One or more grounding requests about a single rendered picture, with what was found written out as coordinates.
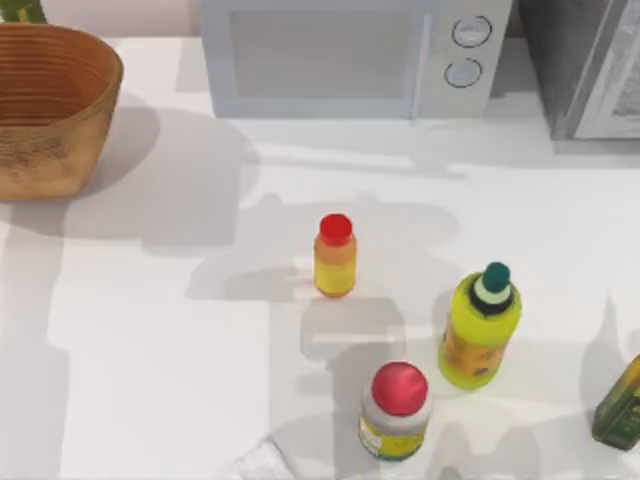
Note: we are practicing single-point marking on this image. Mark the orange bottle with red cap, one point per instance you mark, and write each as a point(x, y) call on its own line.
point(335, 265)

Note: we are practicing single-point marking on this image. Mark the yellow-green bottle with green cap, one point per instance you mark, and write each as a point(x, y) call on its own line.
point(475, 335)

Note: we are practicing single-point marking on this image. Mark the pale microwave oven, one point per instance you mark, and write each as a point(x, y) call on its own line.
point(320, 55)

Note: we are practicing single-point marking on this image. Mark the white jar with red lid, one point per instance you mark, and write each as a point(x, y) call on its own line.
point(397, 415)

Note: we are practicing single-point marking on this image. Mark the microwave knob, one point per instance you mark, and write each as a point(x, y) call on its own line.
point(471, 30)
point(463, 72)

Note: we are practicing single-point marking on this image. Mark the brown woven basket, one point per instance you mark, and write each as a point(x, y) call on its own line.
point(47, 115)

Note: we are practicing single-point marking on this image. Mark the dark green bottle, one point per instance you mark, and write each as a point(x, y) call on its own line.
point(620, 410)

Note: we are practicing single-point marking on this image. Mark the green plant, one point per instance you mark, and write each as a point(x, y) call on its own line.
point(22, 11)

